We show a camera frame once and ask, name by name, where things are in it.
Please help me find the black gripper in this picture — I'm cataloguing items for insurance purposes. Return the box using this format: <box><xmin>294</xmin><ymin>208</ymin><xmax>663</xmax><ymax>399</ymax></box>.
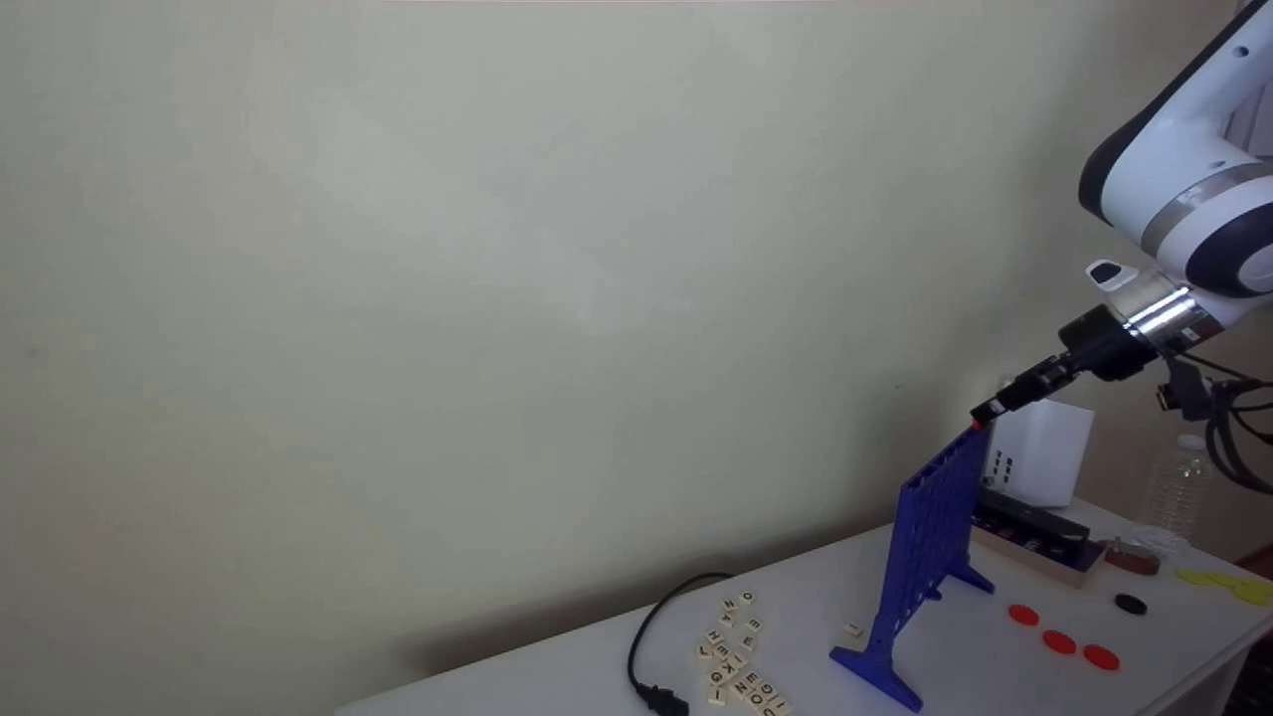
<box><xmin>979</xmin><ymin>304</ymin><xmax>1162</xmax><ymax>427</ymax></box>

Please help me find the small brown object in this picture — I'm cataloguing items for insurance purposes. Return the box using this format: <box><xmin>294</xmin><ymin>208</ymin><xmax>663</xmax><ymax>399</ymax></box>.
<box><xmin>1103</xmin><ymin>536</ymin><xmax>1166</xmax><ymax>578</ymax></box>

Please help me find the white plastic container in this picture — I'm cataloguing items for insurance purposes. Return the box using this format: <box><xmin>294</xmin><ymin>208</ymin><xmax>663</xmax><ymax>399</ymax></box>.
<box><xmin>985</xmin><ymin>395</ymin><xmax>1097</xmax><ymax>512</ymax></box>

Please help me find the clear plastic bottle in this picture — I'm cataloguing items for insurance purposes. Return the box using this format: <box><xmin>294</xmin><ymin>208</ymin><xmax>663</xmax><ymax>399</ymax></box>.
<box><xmin>1148</xmin><ymin>430</ymin><xmax>1219</xmax><ymax>542</ymax></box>

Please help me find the blue connect four grid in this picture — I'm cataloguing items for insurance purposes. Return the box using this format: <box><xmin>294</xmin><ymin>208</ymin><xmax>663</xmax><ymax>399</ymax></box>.
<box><xmin>828</xmin><ymin>419</ymin><xmax>997</xmax><ymax>716</ymax></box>

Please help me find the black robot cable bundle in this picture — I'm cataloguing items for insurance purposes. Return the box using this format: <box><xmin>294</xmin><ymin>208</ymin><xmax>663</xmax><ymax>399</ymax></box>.
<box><xmin>1148</xmin><ymin>338</ymin><xmax>1273</xmax><ymax>497</ymax></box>

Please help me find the black cable with plug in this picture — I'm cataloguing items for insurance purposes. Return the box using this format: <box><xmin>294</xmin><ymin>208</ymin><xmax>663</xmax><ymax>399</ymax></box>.
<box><xmin>623</xmin><ymin>569</ymin><xmax>737</xmax><ymax>716</ymax></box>

